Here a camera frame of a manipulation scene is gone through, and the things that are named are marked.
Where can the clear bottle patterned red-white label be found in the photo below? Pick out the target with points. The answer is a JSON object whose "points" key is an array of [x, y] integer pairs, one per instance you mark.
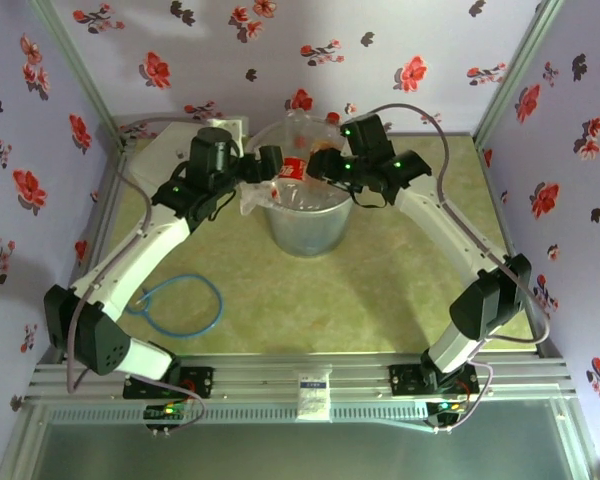
{"points": [[305, 130]]}

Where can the frosted bottle red label red cap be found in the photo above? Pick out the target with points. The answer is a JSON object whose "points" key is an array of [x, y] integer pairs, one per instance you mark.
{"points": [[292, 169]]}

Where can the grey mesh waste bin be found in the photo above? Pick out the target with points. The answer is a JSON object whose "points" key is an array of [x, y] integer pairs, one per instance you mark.
{"points": [[305, 230]]}

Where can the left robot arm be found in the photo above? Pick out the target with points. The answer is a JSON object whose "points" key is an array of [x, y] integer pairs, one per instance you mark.
{"points": [[130, 260]]}

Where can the clear plastic bin liner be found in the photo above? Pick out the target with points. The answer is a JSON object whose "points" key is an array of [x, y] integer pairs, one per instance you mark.
{"points": [[252, 197]]}

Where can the white square lidded box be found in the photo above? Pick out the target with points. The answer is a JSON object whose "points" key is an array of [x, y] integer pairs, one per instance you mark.
{"points": [[225, 125]]}

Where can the blue plastic tube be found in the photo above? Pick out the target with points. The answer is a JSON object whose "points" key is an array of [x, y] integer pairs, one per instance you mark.
{"points": [[220, 305]]}

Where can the left circuit board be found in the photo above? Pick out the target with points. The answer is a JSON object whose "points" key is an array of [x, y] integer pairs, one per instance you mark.
{"points": [[167, 412]]}

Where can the circuit board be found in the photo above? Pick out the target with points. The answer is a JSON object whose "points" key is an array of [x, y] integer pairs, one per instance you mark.
{"points": [[167, 412], [447, 409]]}

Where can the right circuit board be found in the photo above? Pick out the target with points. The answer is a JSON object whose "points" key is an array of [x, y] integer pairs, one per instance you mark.
{"points": [[447, 409]]}

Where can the aluminium corner post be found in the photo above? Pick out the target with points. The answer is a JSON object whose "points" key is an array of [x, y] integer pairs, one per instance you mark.
{"points": [[80, 75], [522, 65]]}

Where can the aluminium table frame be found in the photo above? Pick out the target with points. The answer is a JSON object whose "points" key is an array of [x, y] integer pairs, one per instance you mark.
{"points": [[265, 372]]}

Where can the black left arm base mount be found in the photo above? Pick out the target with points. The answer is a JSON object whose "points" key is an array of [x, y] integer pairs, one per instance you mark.
{"points": [[195, 382]]}

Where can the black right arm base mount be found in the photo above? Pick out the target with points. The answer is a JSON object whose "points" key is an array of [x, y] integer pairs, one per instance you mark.
{"points": [[405, 380]]}

